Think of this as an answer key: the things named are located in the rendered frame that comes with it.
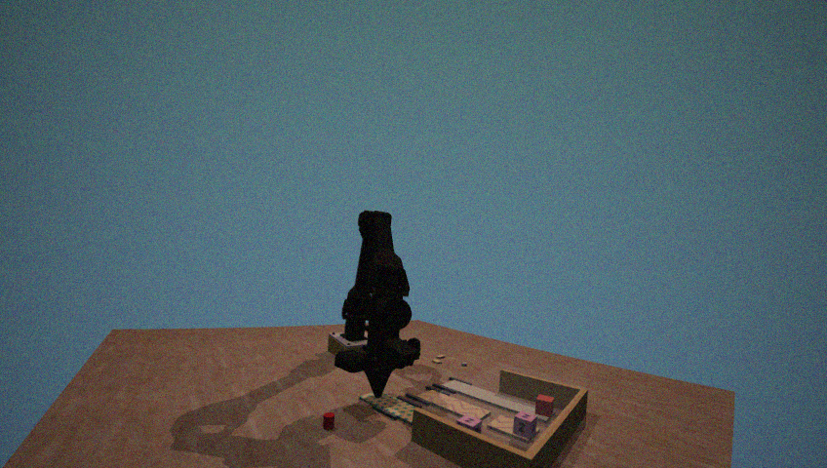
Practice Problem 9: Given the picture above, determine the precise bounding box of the small dark red cylinder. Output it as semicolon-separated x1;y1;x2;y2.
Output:
323;412;335;431

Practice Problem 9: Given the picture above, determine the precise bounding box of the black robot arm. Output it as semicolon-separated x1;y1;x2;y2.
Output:
341;211;420;369

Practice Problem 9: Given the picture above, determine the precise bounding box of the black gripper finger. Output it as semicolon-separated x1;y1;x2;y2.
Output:
379;363;396;398
365;367;387;399

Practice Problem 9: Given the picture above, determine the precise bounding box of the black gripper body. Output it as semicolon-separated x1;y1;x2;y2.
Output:
335;322;399;373

